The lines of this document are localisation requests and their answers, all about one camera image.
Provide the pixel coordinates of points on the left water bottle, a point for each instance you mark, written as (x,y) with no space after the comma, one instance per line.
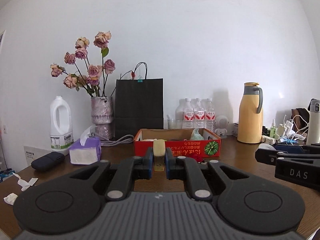
(188,114)

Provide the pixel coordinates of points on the purple tissue pack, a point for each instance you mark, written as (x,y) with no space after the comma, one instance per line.
(87,149)

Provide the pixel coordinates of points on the white tumbler bottle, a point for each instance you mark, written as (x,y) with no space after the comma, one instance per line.
(314,122)

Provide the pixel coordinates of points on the large frosted plastic bottle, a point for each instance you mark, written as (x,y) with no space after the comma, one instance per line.
(179,114)

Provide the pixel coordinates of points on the crumpled white paper scrap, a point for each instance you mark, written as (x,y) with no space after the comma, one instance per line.
(10,199)

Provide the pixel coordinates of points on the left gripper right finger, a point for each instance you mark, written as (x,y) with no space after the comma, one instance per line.
(187,170)

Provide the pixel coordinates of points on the black glasses case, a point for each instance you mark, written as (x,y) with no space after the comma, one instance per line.
(48,161)

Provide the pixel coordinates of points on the torn white paper strip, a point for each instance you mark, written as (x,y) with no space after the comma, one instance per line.
(25,184)

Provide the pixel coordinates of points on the black paper bag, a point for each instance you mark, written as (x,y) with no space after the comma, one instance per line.
(138,104)

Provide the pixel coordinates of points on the water bottle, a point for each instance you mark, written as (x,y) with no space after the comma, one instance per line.
(188,114)
(210,115)
(200,114)

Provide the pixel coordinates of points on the white plastic jug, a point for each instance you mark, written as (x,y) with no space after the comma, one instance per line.
(61,127)

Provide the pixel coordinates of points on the dried rose bouquet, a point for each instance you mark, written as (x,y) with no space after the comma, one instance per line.
(92,78)

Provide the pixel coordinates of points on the green spray bottle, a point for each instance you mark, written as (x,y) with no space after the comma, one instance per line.
(273,129)

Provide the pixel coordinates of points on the white card on table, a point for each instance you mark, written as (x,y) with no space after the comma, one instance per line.
(32,153)

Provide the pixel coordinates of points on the clear glass cup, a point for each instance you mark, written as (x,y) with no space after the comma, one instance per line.
(173,123)

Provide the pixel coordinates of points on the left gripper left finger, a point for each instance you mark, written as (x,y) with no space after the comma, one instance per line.
(129,171)

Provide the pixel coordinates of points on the crumpled greenish plastic bag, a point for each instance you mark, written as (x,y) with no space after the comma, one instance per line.
(196,136)

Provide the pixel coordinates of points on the white astronaut figurine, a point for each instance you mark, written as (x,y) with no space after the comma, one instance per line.
(221,124)

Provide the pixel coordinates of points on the yellow thermos jug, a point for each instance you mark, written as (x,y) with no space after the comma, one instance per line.
(250,123)

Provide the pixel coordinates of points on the middle water bottle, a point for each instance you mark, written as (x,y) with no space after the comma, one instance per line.
(200,114)

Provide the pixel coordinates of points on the right water bottle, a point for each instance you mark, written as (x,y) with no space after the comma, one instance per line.
(210,115)

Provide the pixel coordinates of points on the red cardboard box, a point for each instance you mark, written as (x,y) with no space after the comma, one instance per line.
(180,142)

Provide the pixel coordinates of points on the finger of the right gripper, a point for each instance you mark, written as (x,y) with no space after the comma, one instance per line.
(268,154)

